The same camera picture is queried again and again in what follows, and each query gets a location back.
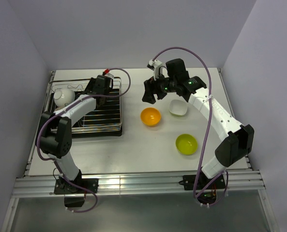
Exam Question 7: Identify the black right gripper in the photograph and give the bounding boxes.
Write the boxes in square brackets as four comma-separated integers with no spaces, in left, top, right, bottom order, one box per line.
[142,70,177,104]

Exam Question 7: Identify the white round bowl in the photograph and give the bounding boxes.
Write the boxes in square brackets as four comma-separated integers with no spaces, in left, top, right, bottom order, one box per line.
[53,88,75,107]

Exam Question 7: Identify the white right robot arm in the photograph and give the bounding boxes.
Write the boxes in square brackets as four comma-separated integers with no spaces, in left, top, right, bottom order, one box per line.
[142,58,254,189]

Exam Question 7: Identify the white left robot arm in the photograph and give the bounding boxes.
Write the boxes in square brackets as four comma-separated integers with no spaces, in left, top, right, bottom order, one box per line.
[36,75,113,193]

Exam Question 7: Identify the orange bowl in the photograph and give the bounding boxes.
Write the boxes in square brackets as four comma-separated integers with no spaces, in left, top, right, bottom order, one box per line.
[140,107,161,127]

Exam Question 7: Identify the white square bowl green outside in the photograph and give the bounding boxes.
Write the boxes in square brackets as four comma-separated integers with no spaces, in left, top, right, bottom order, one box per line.
[169,100,188,116]

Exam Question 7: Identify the lime green bowl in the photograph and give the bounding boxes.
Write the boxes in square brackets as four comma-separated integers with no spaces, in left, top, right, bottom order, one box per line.
[175,134,198,156]

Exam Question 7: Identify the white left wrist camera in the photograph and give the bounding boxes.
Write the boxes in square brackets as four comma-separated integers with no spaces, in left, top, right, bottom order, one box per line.
[102,69,114,80]

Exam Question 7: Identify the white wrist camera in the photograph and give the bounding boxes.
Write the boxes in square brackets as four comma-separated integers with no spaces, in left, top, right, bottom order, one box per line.
[147,59,163,81]
[102,69,114,80]

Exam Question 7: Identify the steel wire dish rack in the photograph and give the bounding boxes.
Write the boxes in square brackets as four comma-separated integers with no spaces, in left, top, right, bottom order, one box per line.
[44,78,122,138]

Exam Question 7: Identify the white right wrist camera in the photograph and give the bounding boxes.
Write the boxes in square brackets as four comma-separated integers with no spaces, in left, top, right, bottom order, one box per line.
[147,59,163,81]

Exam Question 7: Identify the aluminium table edge rail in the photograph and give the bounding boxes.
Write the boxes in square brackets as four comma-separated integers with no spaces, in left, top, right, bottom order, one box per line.
[11,169,265,198]

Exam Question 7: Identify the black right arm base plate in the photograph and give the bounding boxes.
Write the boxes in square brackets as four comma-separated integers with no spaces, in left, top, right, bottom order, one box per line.
[179,174,226,190]

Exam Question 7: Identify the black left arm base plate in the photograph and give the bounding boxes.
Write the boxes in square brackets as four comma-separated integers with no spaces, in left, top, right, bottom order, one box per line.
[54,178,99,195]

